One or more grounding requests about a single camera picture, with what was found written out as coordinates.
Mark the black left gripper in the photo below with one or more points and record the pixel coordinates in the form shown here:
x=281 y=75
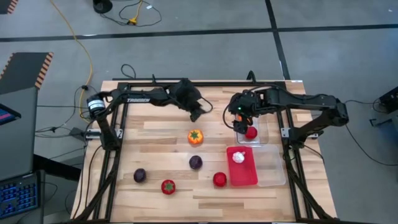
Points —
x=186 y=95

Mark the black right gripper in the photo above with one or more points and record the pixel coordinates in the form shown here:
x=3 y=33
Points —
x=247 y=104

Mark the orange pumpkin toy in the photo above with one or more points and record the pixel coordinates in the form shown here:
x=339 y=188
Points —
x=195 y=137

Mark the white garlic bulb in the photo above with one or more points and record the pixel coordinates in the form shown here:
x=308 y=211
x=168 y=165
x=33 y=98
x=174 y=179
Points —
x=238 y=157

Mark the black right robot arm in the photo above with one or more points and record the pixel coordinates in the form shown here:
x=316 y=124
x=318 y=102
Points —
x=311 y=101

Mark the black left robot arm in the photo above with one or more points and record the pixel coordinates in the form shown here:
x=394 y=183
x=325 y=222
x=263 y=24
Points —
x=140 y=99

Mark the small clear plastic bin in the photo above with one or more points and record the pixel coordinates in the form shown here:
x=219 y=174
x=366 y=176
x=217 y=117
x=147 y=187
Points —
x=262 y=137

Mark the purple onion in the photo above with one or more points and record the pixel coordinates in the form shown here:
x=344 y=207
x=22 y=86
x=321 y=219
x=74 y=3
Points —
x=195 y=162

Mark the red plastic bin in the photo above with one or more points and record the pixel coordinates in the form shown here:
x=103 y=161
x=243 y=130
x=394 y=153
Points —
x=242 y=175

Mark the large clear plastic bin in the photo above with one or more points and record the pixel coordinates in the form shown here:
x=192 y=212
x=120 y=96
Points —
x=270 y=168

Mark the red tomato toy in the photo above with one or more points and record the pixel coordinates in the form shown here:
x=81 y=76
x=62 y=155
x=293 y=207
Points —
x=168 y=187

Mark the dark purple plum toy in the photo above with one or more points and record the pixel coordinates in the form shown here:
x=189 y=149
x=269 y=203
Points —
x=140 y=175

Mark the yellow power plug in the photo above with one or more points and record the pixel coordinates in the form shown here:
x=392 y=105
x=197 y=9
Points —
x=132 y=21

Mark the grey power adapter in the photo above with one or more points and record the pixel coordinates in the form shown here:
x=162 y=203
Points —
x=77 y=133

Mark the black round stand base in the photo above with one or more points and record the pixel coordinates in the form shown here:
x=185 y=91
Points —
x=102 y=5

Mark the black computer box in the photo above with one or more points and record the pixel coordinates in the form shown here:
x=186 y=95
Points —
x=390 y=101

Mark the large black orange-striped mat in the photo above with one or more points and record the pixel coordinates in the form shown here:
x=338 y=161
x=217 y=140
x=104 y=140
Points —
x=21 y=71

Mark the grey desk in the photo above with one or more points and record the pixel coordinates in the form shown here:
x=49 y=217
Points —
x=18 y=149

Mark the tablet with pink screen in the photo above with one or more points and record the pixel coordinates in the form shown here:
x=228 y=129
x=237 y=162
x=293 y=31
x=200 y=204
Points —
x=7 y=115

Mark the blue backlit keyboard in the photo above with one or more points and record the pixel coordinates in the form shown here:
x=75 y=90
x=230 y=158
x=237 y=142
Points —
x=18 y=196

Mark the small black orange-striped mat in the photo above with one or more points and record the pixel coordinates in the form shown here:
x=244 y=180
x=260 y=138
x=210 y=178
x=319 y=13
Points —
x=4 y=4

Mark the black aluminium table frame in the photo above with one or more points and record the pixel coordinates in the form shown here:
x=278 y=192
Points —
x=217 y=84

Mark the silver mounting bracket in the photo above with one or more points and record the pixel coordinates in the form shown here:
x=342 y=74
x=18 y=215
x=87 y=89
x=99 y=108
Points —
x=119 y=133
x=285 y=132

